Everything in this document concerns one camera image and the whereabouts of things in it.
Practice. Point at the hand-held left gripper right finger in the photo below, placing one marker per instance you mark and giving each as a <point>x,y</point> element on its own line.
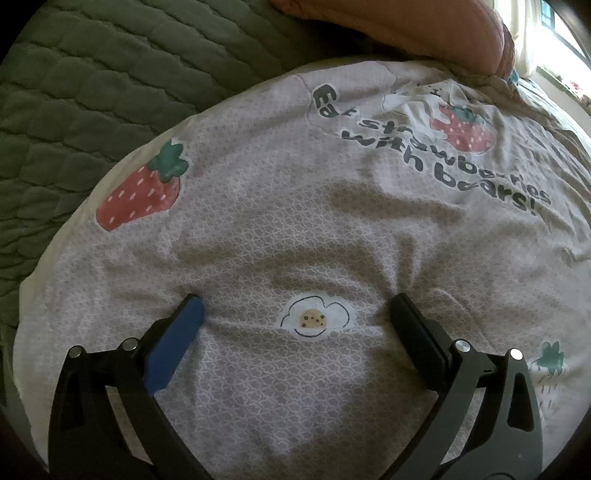
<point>415,332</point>

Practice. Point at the window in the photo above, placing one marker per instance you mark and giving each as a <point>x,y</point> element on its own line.
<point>565,34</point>

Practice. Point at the green windowsill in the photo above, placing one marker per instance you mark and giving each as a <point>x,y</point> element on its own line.
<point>554,76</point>

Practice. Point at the green quilted headboard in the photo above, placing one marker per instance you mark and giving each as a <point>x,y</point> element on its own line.
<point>92,92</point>

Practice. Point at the white curtain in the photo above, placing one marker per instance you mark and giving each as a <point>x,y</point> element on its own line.
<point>521,27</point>

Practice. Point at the small floral cloth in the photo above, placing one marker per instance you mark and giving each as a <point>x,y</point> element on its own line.
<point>575,86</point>

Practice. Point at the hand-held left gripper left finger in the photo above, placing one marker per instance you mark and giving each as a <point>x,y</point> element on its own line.
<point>178,337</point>

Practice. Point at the strawberry printed bed sheet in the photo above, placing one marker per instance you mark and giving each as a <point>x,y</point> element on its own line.
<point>295,207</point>

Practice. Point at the pink pillow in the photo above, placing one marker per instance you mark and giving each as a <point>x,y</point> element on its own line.
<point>392,23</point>

